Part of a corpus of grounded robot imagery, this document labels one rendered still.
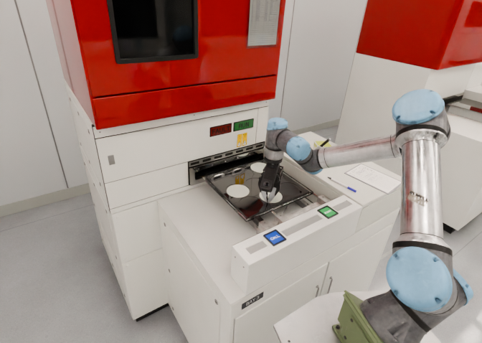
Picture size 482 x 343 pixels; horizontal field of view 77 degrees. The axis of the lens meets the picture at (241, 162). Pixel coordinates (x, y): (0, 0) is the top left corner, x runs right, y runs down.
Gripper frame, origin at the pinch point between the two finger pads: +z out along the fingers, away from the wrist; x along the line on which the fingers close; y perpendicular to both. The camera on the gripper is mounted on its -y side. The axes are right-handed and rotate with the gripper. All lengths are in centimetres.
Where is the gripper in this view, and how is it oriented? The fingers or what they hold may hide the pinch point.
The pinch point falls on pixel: (267, 200)
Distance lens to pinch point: 127.7
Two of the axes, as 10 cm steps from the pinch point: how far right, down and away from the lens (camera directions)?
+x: -9.3, -2.2, 2.9
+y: 3.6, -4.5, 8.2
